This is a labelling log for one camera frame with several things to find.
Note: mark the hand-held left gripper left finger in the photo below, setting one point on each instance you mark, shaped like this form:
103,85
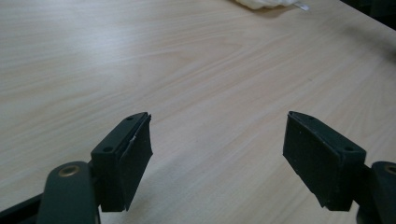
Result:
118,168

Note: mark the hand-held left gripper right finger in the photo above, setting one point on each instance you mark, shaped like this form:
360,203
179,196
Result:
320,161

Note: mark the white towel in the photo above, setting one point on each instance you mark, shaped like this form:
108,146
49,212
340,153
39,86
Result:
264,3

